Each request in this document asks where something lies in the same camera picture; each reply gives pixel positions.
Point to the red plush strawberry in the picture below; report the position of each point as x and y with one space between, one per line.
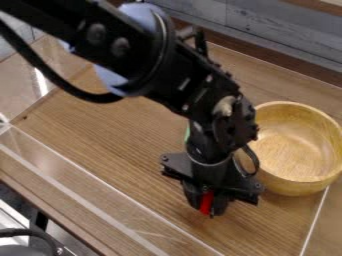
206 203

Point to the green foam block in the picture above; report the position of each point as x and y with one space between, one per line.
187 134

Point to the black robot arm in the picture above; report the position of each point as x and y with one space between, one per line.
145 58

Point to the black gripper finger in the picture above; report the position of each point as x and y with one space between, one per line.
219 204
193 194

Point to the wooden bowl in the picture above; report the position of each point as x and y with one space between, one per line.
298 148

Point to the black metal table frame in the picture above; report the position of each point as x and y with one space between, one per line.
55 236

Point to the clear acrylic front barrier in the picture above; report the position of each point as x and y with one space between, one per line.
114 224

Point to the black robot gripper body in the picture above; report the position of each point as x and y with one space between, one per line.
222 177

